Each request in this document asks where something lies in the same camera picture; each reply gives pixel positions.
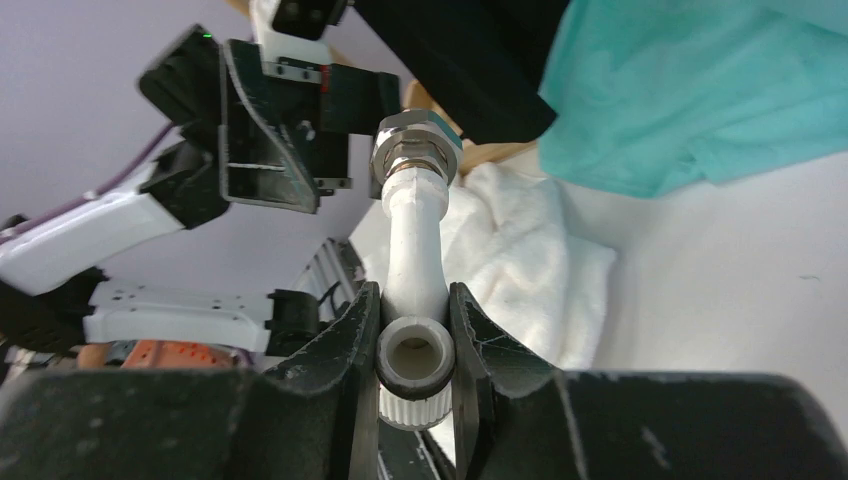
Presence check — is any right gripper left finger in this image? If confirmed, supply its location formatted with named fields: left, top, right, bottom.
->
left=1, top=282, right=380, bottom=479

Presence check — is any white plastic water faucet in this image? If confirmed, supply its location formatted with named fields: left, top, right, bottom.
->
left=375, top=168, right=456, bottom=431

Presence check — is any black t-shirt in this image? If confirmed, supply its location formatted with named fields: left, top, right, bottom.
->
left=354, top=0, right=568, bottom=144

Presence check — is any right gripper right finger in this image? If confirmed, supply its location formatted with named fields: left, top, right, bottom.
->
left=449, top=283, right=847, bottom=479

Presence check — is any teal t-shirt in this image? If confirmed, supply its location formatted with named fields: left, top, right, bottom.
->
left=538, top=1, right=847, bottom=198

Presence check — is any silver metal pipe fitting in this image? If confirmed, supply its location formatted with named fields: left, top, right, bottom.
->
left=370, top=109, right=463, bottom=186

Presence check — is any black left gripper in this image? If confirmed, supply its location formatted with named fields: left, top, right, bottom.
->
left=137, top=25, right=400, bottom=214

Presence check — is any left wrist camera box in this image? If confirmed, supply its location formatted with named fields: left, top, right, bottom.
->
left=249, top=0, right=351, bottom=65

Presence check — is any wooden clothes rack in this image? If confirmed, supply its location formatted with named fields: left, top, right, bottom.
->
left=226, top=0, right=537, bottom=175

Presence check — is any white terry towel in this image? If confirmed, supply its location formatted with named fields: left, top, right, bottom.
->
left=351, top=162, right=619, bottom=372

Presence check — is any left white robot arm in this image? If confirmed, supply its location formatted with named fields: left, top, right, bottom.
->
left=1, top=25, right=400, bottom=354

